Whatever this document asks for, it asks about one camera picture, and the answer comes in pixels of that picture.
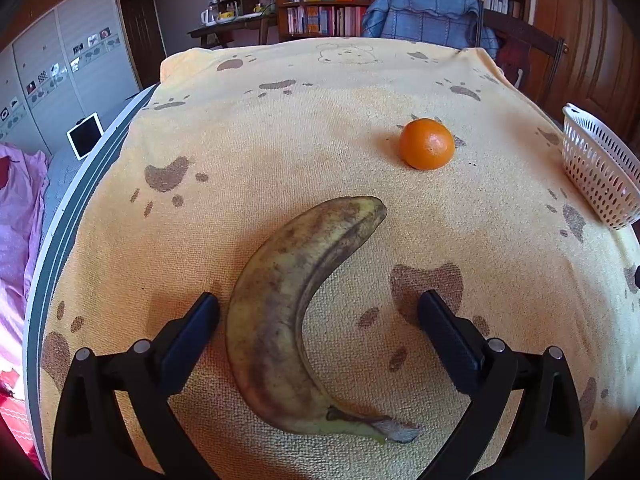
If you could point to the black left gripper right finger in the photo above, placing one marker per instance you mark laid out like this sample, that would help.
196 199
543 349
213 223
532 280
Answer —
546 439

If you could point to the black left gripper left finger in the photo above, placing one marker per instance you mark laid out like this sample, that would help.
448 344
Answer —
91 440

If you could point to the spotted ripe banana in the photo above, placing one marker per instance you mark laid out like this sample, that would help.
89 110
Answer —
264 339

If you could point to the mandarin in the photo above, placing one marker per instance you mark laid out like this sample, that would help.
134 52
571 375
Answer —
426 145

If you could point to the white plastic basket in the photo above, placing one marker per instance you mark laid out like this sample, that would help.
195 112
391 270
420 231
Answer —
600 165

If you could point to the pink bedding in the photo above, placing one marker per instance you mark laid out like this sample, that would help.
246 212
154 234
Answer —
24 179

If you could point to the white tablet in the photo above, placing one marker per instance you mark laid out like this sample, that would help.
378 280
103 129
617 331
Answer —
84 136

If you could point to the yellow paw print towel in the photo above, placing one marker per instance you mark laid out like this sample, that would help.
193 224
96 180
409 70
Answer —
234 144

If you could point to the brown wooden door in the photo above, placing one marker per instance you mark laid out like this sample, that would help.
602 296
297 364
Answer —
599 65

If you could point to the white wardrobe with stickers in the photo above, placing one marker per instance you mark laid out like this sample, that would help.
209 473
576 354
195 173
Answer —
71 64

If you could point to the dark wooden chair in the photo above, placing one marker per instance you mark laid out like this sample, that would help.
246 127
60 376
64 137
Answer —
514 57

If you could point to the dark wooden side table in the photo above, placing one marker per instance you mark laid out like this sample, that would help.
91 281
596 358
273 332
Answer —
221 34

